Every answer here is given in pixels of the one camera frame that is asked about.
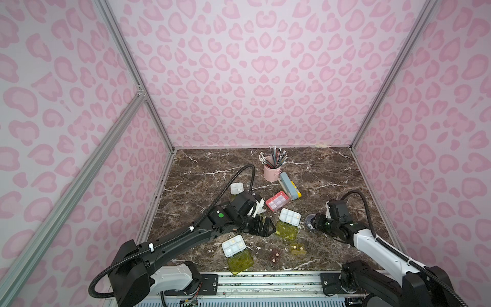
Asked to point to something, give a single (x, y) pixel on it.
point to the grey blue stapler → (286, 183)
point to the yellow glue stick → (299, 194)
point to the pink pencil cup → (270, 174)
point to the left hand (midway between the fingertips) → (268, 229)
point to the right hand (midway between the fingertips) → (314, 221)
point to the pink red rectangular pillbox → (277, 201)
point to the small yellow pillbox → (298, 249)
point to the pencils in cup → (278, 155)
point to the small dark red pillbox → (275, 256)
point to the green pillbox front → (239, 258)
